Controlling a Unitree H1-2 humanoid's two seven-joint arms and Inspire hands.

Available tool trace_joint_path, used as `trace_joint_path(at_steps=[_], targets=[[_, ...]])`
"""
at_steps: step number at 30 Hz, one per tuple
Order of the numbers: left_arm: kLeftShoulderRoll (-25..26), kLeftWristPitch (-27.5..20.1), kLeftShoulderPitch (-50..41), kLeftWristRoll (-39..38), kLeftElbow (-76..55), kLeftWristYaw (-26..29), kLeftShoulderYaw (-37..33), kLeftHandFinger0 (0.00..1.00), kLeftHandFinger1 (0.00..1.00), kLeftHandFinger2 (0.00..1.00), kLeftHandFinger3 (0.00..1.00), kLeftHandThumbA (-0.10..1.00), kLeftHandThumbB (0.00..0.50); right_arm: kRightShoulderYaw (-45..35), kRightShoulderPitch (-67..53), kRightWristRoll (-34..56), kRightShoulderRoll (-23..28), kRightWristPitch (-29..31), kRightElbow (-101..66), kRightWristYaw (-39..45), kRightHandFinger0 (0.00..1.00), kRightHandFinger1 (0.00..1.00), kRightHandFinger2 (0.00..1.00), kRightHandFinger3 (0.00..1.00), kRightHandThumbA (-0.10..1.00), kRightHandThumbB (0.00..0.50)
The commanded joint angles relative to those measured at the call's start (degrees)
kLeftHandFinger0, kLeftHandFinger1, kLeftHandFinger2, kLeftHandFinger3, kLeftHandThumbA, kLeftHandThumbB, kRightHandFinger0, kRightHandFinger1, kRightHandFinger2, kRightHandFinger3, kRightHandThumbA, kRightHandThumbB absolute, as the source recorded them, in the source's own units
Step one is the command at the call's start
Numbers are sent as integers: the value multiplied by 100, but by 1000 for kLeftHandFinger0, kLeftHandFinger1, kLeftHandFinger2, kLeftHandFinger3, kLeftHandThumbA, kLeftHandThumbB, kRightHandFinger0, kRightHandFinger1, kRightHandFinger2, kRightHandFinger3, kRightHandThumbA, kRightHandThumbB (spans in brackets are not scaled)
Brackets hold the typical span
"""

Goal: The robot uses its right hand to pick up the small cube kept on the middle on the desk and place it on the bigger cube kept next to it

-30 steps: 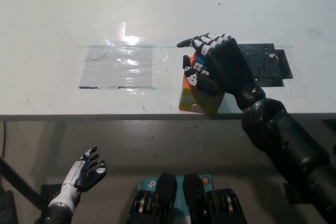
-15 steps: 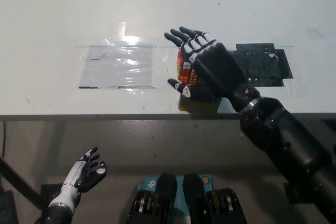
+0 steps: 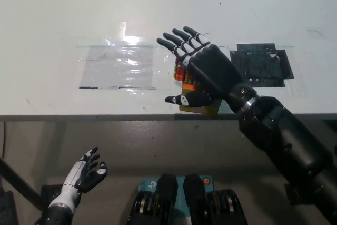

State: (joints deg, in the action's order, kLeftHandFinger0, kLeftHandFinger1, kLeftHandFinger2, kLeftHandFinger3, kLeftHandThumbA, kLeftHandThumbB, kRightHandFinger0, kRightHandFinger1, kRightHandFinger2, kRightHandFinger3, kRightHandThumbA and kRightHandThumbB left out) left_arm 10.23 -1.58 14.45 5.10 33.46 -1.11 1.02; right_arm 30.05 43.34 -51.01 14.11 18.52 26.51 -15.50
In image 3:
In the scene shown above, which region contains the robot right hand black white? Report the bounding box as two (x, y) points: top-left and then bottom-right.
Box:
(156, 26), (261, 113)

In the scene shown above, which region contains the thin black cable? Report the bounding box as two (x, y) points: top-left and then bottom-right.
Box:
(2, 122), (7, 159)

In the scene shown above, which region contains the small multicolour studded puzzle cube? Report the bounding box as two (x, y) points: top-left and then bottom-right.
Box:
(172, 57), (202, 89)

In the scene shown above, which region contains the large orange red puzzle cube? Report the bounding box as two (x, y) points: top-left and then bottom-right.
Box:
(179, 82), (222, 117)

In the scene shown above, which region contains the black floor plate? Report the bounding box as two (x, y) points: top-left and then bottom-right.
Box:
(41, 184), (65, 206)
(283, 182), (305, 207)

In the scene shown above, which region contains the black diagonal table leg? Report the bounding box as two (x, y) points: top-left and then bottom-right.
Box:
(0, 158), (43, 211)

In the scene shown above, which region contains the black tape patch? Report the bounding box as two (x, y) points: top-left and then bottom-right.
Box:
(229, 43), (295, 88)

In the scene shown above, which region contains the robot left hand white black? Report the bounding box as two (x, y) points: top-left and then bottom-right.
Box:
(62, 146), (108, 194)

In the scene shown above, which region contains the black box on floor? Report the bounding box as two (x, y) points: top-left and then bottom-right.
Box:
(0, 190), (19, 225)

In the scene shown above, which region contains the clear plastic sheet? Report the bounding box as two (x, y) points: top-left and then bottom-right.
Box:
(76, 21), (171, 91)

